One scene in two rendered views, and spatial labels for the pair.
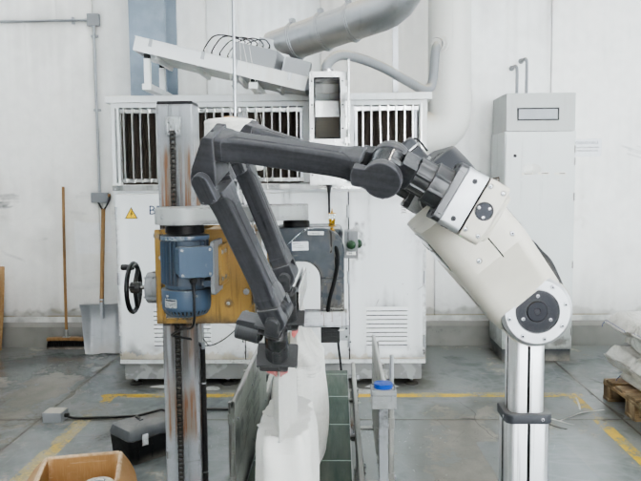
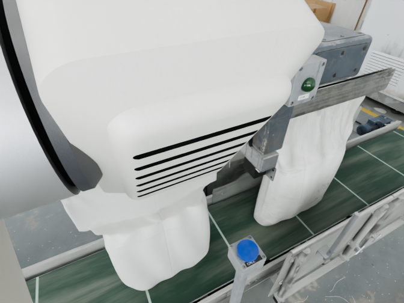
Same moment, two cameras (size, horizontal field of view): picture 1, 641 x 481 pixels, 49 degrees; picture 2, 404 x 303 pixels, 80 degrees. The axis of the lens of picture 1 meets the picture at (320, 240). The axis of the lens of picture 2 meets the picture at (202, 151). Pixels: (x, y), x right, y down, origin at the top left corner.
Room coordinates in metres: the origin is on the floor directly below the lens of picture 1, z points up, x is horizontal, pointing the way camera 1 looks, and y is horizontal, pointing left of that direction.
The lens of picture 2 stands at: (1.94, -0.43, 1.50)
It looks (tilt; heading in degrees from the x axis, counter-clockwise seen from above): 40 degrees down; 62
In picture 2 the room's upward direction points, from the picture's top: straight up
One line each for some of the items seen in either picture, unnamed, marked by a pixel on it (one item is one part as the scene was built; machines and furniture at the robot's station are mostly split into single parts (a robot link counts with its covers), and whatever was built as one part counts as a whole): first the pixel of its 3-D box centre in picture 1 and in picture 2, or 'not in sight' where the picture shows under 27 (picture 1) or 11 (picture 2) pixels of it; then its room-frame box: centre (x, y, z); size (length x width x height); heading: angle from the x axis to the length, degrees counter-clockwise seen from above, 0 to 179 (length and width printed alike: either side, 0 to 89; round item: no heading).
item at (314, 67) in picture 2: (350, 243); (299, 80); (2.34, -0.10, 1.29); 0.08 x 0.05 x 0.09; 178
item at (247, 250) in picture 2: (382, 386); (247, 250); (2.21, -0.19, 0.84); 0.06 x 0.06 x 0.02
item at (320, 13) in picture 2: not in sight; (305, 16); (5.84, 2.98, 0.56); 0.50 x 0.38 x 0.32; 170
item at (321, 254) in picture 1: (308, 261); (285, 77); (2.46, 0.04, 1.21); 0.30 x 0.25 x 0.30; 178
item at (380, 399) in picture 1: (382, 396); (246, 256); (2.21, -0.19, 0.81); 0.08 x 0.08 x 0.06; 88
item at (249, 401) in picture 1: (252, 409); (288, 155); (2.92, 0.29, 0.54); 1.05 x 0.02 x 0.41; 178
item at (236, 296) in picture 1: (209, 272); not in sight; (2.43, 0.38, 1.18); 0.34 x 0.25 x 0.31; 88
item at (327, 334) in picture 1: (335, 334); (258, 168); (2.34, -0.05, 0.98); 0.09 x 0.05 x 0.05; 88
